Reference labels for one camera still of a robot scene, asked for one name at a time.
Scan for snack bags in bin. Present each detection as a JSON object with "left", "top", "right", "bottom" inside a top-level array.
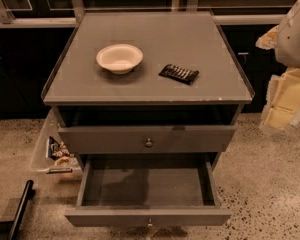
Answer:
[{"left": 46, "top": 137, "right": 78, "bottom": 166}]

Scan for grey drawer cabinet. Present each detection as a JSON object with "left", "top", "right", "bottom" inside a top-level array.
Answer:
[{"left": 44, "top": 12, "right": 254, "bottom": 164}]

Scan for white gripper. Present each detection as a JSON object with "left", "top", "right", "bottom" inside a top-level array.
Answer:
[{"left": 256, "top": 24, "right": 300, "bottom": 130}]

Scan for black bar on floor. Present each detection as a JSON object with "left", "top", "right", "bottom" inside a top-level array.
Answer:
[{"left": 8, "top": 180, "right": 36, "bottom": 240}]

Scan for grey drawer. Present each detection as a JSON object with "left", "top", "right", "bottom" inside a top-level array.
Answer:
[
  {"left": 65, "top": 156, "right": 231, "bottom": 227},
  {"left": 58, "top": 125, "right": 235, "bottom": 154}
]

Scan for white paper bowl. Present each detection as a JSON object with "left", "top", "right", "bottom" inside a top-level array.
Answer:
[{"left": 96, "top": 44, "right": 143, "bottom": 74}]

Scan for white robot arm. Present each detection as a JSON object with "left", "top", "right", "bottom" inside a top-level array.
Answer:
[{"left": 256, "top": 0, "right": 300, "bottom": 134}]

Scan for metal railing frame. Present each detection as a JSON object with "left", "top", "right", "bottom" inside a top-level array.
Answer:
[{"left": 0, "top": 0, "right": 297, "bottom": 28}]

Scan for black snack packet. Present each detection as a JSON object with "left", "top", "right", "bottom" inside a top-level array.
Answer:
[{"left": 159, "top": 64, "right": 199, "bottom": 85}]

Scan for grey top drawer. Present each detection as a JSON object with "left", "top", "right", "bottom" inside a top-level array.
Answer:
[{"left": 58, "top": 125, "right": 235, "bottom": 154}]

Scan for clear plastic storage bin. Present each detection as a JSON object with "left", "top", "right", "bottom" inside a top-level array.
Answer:
[{"left": 30, "top": 110, "right": 82, "bottom": 179}]

